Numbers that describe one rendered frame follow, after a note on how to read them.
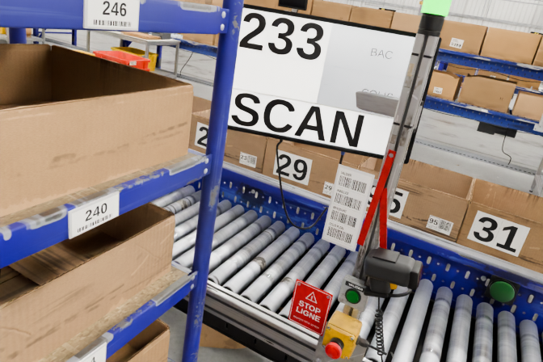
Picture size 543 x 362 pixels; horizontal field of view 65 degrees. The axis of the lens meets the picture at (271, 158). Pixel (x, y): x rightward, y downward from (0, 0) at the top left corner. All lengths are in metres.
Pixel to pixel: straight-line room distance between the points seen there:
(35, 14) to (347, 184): 0.76
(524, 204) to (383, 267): 1.01
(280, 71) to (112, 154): 0.60
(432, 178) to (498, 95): 3.98
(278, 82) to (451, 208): 0.83
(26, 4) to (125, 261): 0.35
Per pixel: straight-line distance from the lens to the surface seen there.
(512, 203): 1.89
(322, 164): 1.66
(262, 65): 1.04
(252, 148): 1.78
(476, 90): 5.80
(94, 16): 0.41
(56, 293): 0.55
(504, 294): 1.62
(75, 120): 0.47
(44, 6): 0.39
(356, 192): 0.99
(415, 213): 1.62
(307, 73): 1.03
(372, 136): 1.05
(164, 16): 0.48
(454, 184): 1.87
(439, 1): 0.91
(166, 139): 0.57
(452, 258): 1.60
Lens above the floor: 1.56
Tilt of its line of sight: 20 degrees down
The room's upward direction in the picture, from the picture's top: 10 degrees clockwise
